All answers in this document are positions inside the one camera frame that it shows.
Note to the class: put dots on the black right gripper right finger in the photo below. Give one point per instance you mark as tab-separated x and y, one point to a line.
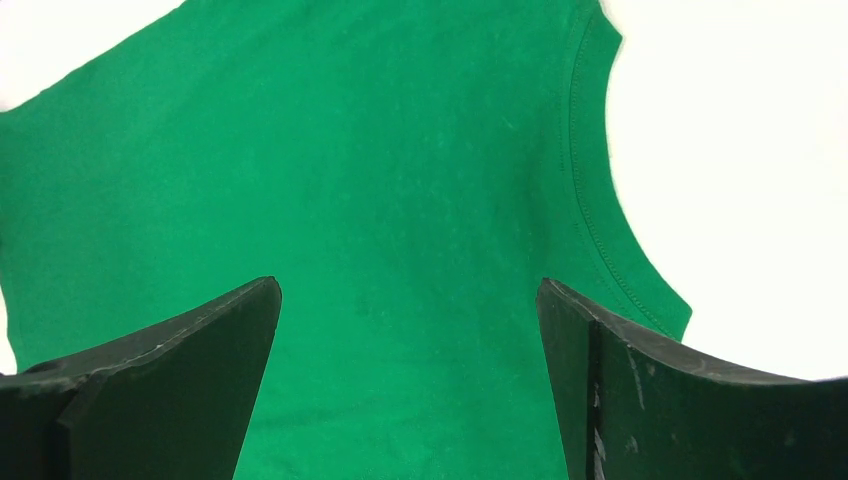
634	404

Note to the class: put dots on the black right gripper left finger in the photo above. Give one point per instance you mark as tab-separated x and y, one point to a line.
170	401

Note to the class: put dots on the green t shirt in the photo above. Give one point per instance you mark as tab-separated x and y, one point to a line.
409	171

